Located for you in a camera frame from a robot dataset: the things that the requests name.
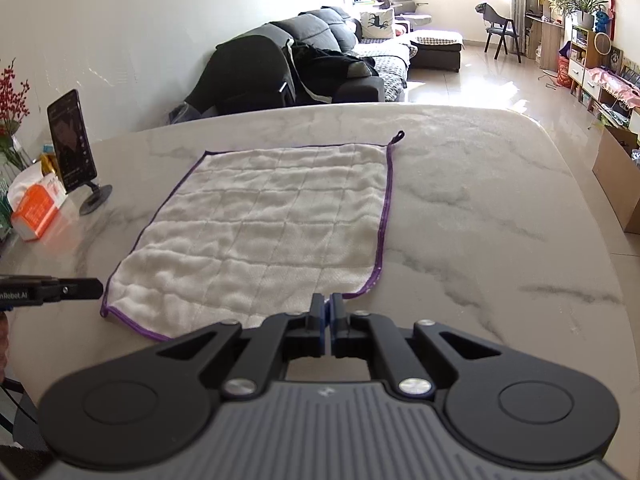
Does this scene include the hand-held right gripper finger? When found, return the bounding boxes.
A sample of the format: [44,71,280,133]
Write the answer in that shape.
[329,294,501,402]
[157,294,327,402]

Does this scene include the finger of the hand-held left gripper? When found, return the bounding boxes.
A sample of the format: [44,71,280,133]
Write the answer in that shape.
[55,277,105,301]

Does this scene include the white towel with purple edge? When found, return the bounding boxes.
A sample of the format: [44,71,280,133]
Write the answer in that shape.
[99,130,406,342]

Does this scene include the orange tissue pack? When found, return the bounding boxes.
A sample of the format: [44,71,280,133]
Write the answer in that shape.
[8,164,69,242]

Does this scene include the black phone stand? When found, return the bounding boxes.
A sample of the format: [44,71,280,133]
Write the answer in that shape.
[78,179,114,216]

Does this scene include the black phone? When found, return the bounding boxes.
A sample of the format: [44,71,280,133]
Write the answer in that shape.
[47,89,99,194]

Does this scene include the red flower branches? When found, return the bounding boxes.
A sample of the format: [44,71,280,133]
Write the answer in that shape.
[0,58,32,172]

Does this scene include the black jacket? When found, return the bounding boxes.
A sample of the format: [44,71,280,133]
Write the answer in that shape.
[289,42,382,106]

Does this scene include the black sofa cover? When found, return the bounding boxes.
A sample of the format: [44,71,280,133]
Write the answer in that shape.
[184,35,297,117]

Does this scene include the grey sofa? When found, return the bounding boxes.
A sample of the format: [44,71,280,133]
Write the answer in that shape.
[215,6,419,107]

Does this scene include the grey ottoman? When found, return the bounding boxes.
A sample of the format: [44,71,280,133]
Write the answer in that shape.
[409,29,464,72]

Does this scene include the horse print pillow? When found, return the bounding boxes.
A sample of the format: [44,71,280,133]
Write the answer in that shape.
[359,10,396,39]

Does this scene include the cardboard box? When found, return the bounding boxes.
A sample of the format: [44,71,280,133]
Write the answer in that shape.
[592,125,640,235]

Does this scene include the grey office chair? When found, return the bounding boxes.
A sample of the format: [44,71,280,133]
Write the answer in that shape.
[382,0,434,29]

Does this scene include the wooden chair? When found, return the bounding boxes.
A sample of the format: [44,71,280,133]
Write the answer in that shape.
[474,2,524,64]

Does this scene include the wooden shelf unit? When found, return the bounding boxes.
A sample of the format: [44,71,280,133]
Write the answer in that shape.
[567,25,640,112]

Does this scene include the wooden desk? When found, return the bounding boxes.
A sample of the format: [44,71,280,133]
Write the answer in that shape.
[524,14,566,71]

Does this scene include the pink cloth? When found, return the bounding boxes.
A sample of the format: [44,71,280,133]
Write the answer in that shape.
[584,67,640,109]

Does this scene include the grey curtain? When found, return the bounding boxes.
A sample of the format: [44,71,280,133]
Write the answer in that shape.
[509,0,532,52]

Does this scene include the potted green plant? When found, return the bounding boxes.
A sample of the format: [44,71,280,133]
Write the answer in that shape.
[549,0,609,31]

